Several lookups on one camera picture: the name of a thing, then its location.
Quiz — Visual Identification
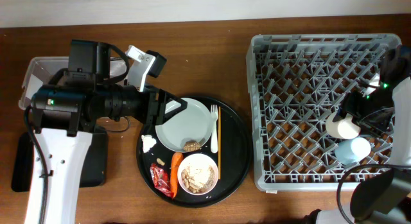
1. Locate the red snack wrapper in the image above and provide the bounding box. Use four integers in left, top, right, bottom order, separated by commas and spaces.
150, 163, 174, 198

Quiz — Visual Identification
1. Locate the white tissue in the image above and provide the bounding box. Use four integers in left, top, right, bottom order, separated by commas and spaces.
141, 135, 157, 153

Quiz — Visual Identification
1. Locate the orange carrot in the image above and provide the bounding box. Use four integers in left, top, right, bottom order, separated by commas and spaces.
170, 152, 184, 199

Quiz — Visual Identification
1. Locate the round black serving tray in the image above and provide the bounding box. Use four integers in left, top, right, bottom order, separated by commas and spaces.
136, 96, 252, 208

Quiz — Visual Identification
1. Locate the grey dishwasher rack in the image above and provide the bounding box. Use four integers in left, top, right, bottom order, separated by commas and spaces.
246, 34, 401, 193

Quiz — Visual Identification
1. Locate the white bowl with food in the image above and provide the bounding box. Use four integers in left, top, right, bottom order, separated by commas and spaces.
177, 153, 219, 196

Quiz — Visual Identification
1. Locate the brown food lump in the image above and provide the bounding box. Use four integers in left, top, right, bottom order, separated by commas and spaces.
183, 141, 202, 152

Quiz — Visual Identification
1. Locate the peanut shell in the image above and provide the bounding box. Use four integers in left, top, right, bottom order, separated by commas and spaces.
157, 158, 165, 166

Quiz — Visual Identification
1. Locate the white plastic fork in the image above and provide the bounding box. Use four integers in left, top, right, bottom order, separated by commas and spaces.
211, 105, 219, 153

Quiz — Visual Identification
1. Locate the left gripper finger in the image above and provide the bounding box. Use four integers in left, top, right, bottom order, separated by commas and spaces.
159, 89, 188, 108
155, 103, 188, 125

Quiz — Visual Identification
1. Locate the blue plastic cup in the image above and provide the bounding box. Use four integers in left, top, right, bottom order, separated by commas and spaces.
334, 137, 371, 165

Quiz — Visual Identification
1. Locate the white plastic cup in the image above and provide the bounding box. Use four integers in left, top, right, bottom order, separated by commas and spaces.
326, 112, 361, 139

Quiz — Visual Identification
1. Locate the wooden chopstick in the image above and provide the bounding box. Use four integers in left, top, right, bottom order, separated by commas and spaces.
218, 107, 222, 180

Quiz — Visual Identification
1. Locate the clear plastic bin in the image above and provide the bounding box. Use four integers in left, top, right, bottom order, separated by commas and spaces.
18, 56, 129, 111

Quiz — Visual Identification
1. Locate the grey round plate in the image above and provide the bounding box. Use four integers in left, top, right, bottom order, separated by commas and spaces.
155, 98, 213, 152

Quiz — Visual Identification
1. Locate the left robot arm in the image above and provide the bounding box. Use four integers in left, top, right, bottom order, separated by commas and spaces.
24, 40, 177, 223

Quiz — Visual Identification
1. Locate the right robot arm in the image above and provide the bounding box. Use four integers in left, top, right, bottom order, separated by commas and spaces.
302, 45, 410, 223

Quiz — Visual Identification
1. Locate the black rectangular tray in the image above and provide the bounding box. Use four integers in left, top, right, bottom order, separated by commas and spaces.
11, 128, 109, 192

